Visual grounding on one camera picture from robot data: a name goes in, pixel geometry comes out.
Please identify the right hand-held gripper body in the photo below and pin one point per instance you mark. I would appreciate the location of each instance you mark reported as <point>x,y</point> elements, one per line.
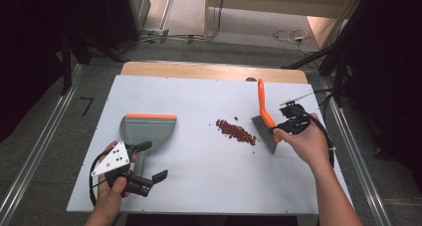
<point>295,119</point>

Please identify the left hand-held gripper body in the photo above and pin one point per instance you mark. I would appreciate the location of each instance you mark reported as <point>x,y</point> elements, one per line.
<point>114,161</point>

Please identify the grey dustpan with orange edge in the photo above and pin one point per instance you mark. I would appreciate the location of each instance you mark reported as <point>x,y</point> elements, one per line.
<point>147,129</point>

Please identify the orange brush with grey bristles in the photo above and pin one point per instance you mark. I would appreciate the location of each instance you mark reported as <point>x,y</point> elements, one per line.
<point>265,114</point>

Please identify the pile of red and green beans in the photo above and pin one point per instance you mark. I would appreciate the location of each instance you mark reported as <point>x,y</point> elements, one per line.
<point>235,131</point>

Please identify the person's right hand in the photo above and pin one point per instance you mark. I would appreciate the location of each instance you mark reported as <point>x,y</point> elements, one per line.
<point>307,143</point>

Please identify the person's left hand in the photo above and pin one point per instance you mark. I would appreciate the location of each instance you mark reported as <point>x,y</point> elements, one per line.
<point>111,194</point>

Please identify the white table cover board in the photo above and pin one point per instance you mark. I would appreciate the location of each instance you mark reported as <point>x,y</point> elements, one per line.
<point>205,173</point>

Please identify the black metal stand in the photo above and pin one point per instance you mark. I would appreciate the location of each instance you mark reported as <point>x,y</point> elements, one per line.
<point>338,73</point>
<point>68,63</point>

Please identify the wooden table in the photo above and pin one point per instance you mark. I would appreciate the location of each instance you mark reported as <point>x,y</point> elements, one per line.
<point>199,70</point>

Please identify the grey cabinet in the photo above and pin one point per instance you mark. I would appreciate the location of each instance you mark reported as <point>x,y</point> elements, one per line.
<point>139,3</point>

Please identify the aluminium floor rail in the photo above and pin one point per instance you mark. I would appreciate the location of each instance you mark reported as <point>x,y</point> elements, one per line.
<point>358,159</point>
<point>36,146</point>

